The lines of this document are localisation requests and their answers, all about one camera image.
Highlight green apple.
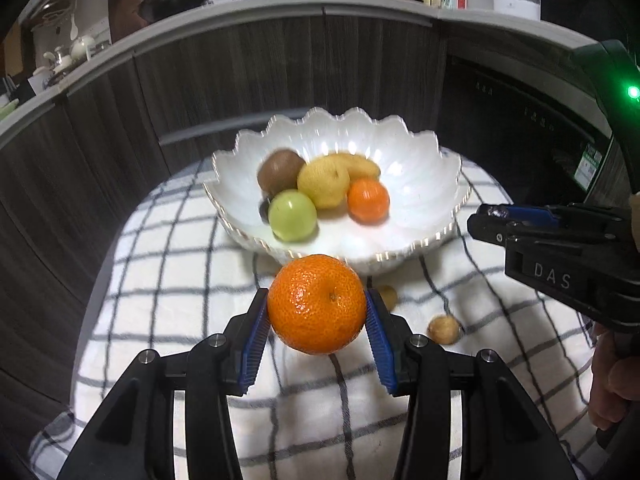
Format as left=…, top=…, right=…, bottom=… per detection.
left=268, top=190, right=318, bottom=242

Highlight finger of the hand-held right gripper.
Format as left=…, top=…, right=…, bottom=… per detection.
left=467, top=203, right=626, bottom=247
left=507, top=203, right=626, bottom=225

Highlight black dishwasher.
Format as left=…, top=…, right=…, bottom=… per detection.
left=440, top=57, right=615, bottom=198

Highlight white scalloped bowl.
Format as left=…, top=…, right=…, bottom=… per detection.
left=202, top=106, right=473, bottom=277

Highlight orange tangerine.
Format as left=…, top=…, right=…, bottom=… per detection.
left=267, top=254, right=368, bottom=356
left=346, top=177, right=391, bottom=225

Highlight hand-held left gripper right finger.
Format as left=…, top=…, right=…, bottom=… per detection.
left=364, top=289, right=578, bottom=480

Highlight dark wooden cutting board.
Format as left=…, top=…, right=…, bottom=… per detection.
left=107, top=0, right=151, bottom=43

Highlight dark wood lower cabinets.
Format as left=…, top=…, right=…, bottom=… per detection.
left=0, top=7, right=616, bottom=411

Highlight white teapot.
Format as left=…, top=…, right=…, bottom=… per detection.
left=70, top=35, right=97, bottom=62

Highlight person's right hand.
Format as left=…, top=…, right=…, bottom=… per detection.
left=589, top=321, right=635, bottom=431

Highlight brown kiwi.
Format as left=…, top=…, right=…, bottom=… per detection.
left=257, top=148, right=307, bottom=198

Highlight black knife block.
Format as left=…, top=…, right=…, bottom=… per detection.
left=0, top=75, right=36, bottom=107

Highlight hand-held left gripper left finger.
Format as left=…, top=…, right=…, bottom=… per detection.
left=57, top=287, right=273, bottom=480

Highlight small tan longan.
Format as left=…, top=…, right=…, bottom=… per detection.
left=376, top=285, right=399, bottom=312
left=427, top=315, right=462, bottom=346

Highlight yellow lemon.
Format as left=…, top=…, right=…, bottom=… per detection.
left=297, top=156, right=351, bottom=210

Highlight black white checkered cloth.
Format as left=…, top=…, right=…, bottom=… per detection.
left=27, top=152, right=601, bottom=480

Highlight green white sticker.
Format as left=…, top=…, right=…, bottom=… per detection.
left=575, top=142, right=603, bottom=191

